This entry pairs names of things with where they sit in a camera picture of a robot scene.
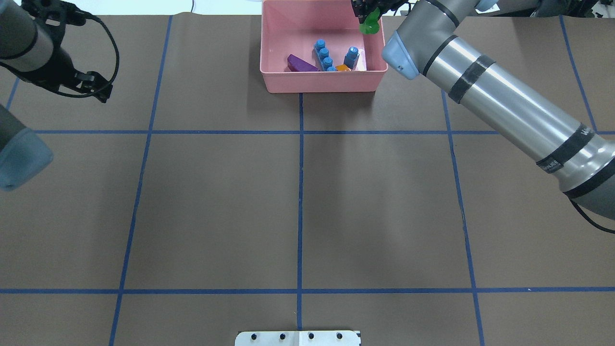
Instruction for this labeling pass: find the purple block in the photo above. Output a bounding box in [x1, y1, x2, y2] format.
[286, 54, 320, 72]

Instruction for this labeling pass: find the pink plastic box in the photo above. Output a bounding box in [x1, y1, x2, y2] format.
[259, 0, 387, 93]

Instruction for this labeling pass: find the orange block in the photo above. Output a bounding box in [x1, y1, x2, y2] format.
[335, 64, 352, 72]

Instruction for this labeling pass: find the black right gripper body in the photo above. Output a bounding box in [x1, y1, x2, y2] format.
[351, 0, 409, 24]

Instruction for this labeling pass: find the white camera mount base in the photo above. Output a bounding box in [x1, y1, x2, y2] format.
[234, 330, 362, 346]

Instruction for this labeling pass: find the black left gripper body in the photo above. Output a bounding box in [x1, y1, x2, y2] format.
[72, 72, 114, 103]

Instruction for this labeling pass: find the small blue block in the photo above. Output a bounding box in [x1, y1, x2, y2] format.
[344, 46, 360, 70]

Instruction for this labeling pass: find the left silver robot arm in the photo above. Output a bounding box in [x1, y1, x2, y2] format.
[0, 0, 120, 191]

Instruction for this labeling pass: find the long blue block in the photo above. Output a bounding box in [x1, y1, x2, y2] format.
[313, 39, 336, 72]

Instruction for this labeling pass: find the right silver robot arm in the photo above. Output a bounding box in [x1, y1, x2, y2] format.
[381, 0, 615, 219]

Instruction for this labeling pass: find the green block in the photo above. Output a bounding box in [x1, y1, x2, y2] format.
[359, 7, 381, 35]

